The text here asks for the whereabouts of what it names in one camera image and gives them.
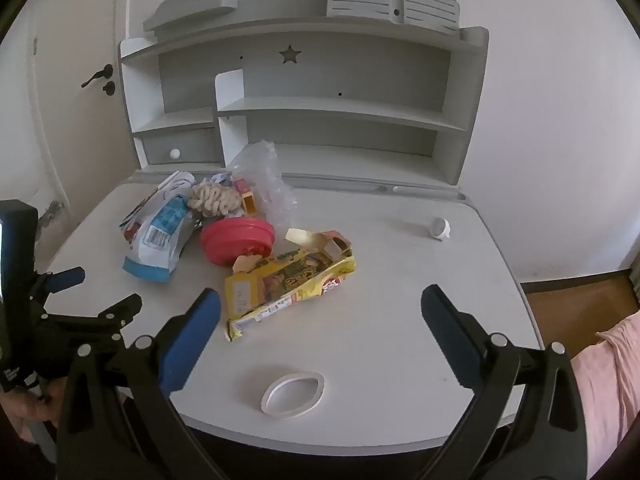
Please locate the person's left hand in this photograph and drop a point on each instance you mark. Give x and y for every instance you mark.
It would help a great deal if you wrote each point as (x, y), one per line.
(22, 412)

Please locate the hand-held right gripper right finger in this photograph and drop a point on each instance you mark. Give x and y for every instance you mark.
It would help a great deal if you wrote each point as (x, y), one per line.
(450, 330)

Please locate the person's pink clothing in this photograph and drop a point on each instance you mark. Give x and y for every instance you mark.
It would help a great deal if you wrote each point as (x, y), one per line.
(610, 390)

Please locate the clear plastic bag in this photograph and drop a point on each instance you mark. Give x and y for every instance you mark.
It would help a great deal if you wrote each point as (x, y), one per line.
(272, 185)

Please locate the blue white snack bag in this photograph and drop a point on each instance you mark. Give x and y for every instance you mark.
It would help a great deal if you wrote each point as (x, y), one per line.
(157, 240)

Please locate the red plastic bowl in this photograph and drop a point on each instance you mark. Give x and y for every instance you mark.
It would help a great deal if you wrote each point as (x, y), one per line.
(235, 240)

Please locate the white printed wrapper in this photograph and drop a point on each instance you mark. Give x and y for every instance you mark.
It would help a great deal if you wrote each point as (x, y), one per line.
(170, 185)

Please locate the small red yellow box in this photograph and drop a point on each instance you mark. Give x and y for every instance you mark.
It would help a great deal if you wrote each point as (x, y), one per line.
(246, 197)

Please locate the grey drawer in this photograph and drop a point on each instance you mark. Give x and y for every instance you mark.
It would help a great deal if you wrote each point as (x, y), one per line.
(190, 145)

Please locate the white grey desk hutch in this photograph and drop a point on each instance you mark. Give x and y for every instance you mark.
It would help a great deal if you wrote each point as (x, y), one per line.
(325, 75)

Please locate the beige knitted yarn piece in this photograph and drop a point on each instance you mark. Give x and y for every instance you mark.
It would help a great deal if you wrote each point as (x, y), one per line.
(212, 200)

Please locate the crumpled blue white paper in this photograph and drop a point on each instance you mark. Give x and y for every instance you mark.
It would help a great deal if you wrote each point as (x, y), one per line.
(221, 178)

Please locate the white door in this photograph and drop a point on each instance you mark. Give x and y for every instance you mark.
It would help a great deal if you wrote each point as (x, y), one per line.
(75, 135)

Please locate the black door lock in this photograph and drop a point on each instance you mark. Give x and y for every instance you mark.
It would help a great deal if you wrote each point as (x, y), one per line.
(109, 88)

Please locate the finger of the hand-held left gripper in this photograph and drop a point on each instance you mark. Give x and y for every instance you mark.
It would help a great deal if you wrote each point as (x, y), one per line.
(67, 277)
(120, 307)

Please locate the yellow snack package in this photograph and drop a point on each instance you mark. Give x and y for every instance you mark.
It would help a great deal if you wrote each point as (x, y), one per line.
(285, 280)

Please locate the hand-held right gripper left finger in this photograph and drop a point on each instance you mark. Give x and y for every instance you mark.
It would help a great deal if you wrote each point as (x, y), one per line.
(192, 340)

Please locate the small white cap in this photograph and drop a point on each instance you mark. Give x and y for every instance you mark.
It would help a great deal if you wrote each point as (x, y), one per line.
(440, 229)

